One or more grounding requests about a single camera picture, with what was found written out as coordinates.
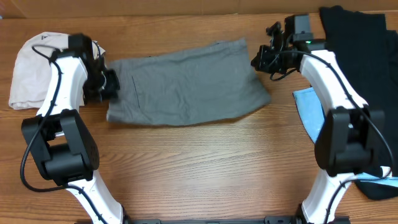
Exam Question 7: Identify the beige folded garment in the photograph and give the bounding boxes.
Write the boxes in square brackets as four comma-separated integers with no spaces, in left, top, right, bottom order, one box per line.
[9,32,109,116]

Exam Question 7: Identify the grey shorts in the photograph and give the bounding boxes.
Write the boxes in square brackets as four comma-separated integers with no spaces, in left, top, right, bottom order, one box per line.
[106,39,271,126]

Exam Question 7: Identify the cardboard backboard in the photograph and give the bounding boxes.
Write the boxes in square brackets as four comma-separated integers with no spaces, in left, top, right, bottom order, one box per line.
[1,0,397,19]

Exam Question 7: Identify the black garment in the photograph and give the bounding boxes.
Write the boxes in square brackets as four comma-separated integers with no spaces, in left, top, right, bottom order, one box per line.
[310,5,398,200]

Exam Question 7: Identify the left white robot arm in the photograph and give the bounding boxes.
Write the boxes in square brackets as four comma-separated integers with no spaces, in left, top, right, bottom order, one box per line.
[20,34,132,223]

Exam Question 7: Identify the light blue garment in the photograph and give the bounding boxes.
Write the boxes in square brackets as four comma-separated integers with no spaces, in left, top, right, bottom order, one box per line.
[293,87,397,188]

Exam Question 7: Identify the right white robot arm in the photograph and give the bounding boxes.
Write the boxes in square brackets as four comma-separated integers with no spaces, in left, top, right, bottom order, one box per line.
[251,14,387,223]

